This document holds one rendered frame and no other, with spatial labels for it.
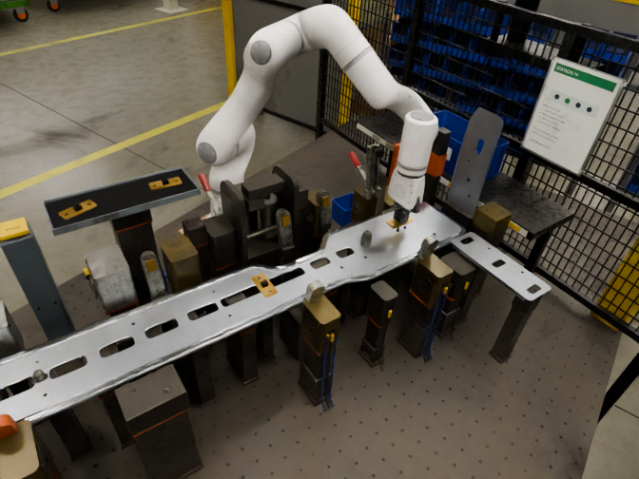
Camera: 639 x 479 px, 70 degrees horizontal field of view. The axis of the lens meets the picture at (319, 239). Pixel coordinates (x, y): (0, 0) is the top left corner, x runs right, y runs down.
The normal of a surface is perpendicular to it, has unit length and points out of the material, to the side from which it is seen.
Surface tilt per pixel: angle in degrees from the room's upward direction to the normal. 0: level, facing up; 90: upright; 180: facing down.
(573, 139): 90
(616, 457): 0
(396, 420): 0
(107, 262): 0
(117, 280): 90
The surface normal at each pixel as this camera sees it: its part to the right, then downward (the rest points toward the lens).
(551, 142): -0.83, 0.32
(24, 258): 0.56, 0.54
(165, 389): 0.05, -0.77
